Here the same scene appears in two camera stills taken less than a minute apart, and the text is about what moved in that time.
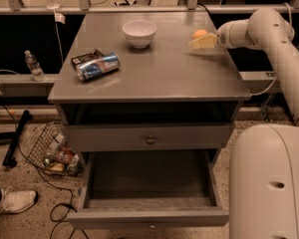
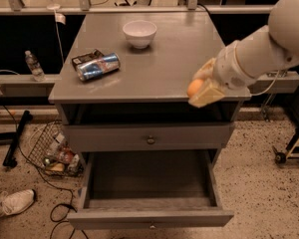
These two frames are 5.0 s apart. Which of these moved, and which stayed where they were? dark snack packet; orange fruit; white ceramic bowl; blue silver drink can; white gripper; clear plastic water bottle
Moved: orange fruit; white gripper
Stayed: white ceramic bowl; blue silver drink can; dark snack packet; clear plastic water bottle
